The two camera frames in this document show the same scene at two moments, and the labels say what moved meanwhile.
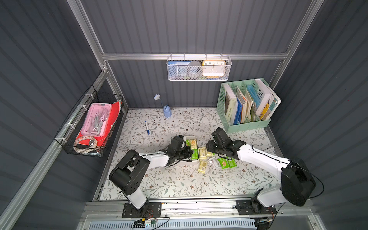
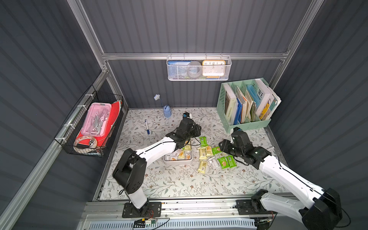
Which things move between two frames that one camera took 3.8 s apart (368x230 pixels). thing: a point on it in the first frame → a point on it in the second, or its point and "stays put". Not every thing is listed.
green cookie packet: (224, 163) stays put
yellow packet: (202, 153) stays put
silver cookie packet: (213, 163) stays put
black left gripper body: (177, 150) → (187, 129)
